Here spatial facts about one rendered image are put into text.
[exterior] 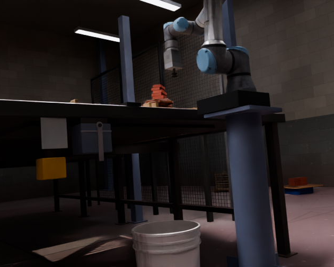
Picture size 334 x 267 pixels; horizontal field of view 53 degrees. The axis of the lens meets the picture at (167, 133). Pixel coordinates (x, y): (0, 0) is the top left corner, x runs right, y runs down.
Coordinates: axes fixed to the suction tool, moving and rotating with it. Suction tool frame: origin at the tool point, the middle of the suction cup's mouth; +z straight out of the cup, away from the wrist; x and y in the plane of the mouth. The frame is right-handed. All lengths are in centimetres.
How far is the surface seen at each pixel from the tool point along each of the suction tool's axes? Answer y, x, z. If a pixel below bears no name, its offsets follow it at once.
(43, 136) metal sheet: 86, 10, 34
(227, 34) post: -359, -196, -162
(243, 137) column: 8, 47, 41
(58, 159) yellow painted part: 82, 13, 44
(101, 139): 64, 15, 37
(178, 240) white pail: 46, 36, 80
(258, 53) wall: -477, -205, -148
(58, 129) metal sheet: 80, 11, 32
